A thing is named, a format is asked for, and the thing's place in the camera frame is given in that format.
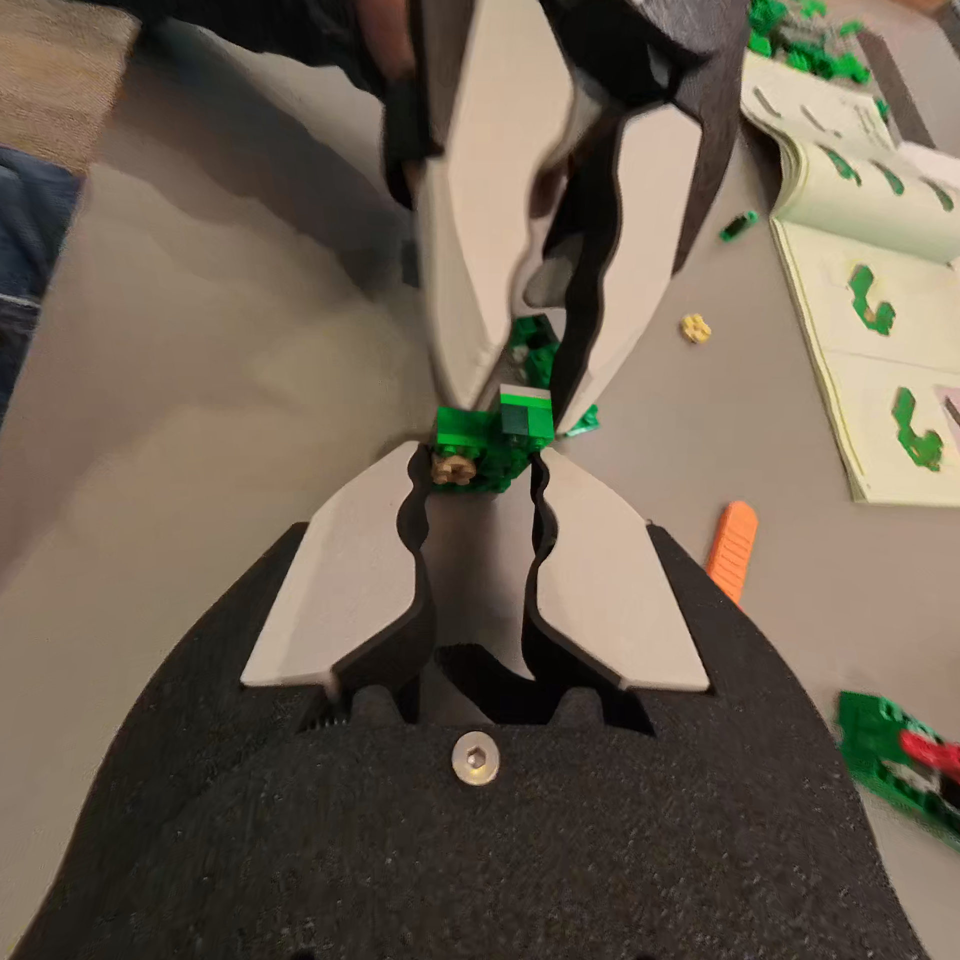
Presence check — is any open instruction booklet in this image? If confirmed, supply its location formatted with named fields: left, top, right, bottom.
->
left=738, top=51, right=960, bottom=506

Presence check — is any green toy brick assembly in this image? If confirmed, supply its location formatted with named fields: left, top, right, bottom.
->
left=429, top=315, right=601, bottom=498

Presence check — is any green and white toy brick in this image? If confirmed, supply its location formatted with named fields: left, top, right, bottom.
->
left=498, top=383, right=556, bottom=441

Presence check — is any orange brick separator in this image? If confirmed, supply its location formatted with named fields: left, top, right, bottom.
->
left=704, top=500, right=760, bottom=606

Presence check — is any green and red brick build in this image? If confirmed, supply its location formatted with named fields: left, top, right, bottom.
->
left=832, top=689, right=960, bottom=852

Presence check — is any person's leg in jeans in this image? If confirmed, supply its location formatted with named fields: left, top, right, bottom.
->
left=0, top=144, right=85, bottom=425

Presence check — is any person's left hand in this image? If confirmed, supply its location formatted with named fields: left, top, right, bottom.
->
left=357, top=0, right=420, bottom=95

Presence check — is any pile of green bricks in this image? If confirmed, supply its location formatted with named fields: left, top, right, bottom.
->
left=746, top=0, right=895, bottom=85

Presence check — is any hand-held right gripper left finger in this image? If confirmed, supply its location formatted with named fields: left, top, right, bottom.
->
left=240, top=441, right=438, bottom=688

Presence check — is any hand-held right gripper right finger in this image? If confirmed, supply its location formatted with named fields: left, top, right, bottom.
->
left=522, top=445, right=711, bottom=700

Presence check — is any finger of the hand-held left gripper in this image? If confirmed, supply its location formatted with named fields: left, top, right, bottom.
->
left=538, top=99, right=706, bottom=438
left=414, top=0, right=603, bottom=411

